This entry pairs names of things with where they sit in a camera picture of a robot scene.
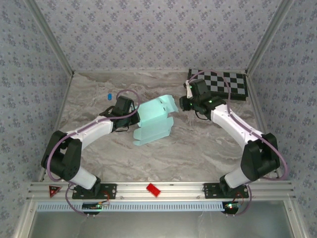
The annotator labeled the light blue paper box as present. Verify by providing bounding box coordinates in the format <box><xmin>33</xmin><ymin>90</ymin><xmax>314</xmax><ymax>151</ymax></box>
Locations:
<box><xmin>132</xmin><ymin>95</ymin><xmax>179</xmax><ymax>147</ymax></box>

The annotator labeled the black and grey chessboard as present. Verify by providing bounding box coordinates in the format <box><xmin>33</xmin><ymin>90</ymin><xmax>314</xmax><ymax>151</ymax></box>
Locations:
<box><xmin>187</xmin><ymin>68</ymin><xmax>249</xmax><ymax>101</ymax></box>

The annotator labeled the large red block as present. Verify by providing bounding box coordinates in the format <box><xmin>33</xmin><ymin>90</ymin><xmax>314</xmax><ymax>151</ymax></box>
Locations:
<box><xmin>145</xmin><ymin>182</ymin><xmax>161</xmax><ymax>198</ymax></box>

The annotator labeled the red triangle sign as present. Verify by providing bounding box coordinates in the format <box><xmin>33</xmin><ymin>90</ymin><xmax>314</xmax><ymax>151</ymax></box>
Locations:
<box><xmin>48</xmin><ymin>185</ymin><xmax>61</xmax><ymax>198</ymax></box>

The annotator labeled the grey metal panel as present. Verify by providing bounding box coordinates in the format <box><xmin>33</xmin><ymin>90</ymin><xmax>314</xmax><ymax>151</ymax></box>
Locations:
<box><xmin>27</xmin><ymin>210</ymin><xmax>298</xmax><ymax>238</ymax></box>

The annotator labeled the aluminium side rail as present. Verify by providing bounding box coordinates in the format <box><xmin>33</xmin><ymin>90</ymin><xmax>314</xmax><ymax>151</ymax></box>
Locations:
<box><xmin>245</xmin><ymin>70</ymin><xmax>284</xmax><ymax>181</ymax></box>
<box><xmin>37</xmin><ymin>71</ymin><xmax>75</xmax><ymax>183</ymax></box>

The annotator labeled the aluminium corner post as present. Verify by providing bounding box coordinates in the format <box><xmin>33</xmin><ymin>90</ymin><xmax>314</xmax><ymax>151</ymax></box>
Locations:
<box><xmin>24</xmin><ymin>0</ymin><xmax>75</xmax><ymax>76</ymax></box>
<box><xmin>246</xmin><ymin>0</ymin><xmax>298</xmax><ymax>75</ymax></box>

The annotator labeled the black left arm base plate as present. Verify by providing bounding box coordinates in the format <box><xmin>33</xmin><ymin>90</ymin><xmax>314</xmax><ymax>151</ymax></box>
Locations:
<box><xmin>71</xmin><ymin>182</ymin><xmax>117</xmax><ymax>199</ymax></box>

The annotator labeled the wide aluminium mounting rail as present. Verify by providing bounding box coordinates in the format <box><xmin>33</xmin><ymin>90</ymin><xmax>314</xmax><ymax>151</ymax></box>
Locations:
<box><xmin>26</xmin><ymin>180</ymin><xmax>297</xmax><ymax>201</ymax></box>

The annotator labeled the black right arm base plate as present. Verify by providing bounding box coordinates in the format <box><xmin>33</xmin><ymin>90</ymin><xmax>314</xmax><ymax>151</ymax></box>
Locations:
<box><xmin>203</xmin><ymin>182</ymin><xmax>249</xmax><ymax>199</ymax></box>

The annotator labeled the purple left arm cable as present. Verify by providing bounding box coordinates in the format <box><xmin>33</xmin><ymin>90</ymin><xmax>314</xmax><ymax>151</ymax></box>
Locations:
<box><xmin>47</xmin><ymin>89</ymin><xmax>142</xmax><ymax>218</ymax></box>

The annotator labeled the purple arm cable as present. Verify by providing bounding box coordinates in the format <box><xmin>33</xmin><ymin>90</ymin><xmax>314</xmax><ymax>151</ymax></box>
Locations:
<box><xmin>187</xmin><ymin>70</ymin><xmax>290</xmax><ymax>217</ymax></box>
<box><xmin>47</xmin><ymin>89</ymin><xmax>142</xmax><ymax>218</ymax></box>

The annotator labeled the slotted grey cable duct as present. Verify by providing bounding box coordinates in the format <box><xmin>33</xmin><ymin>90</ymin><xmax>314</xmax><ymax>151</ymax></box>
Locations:
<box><xmin>36</xmin><ymin>201</ymin><xmax>226</xmax><ymax>213</ymax></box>

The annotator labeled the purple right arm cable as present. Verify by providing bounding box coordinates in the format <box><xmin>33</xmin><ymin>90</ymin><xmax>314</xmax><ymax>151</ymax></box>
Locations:
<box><xmin>187</xmin><ymin>70</ymin><xmax>290</xmax><ymax>217</ymax></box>

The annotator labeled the aluminium frame leg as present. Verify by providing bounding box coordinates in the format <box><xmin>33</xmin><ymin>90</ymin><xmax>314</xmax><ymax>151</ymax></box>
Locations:
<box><xmin>284</xmin><ymin>200</ymin><xmax>305</xmax><ymax>238</ymax></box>
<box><xmin>14</xmin><ymin>200</ymin><xmax>38</xmax><ymax>238</ymax></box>

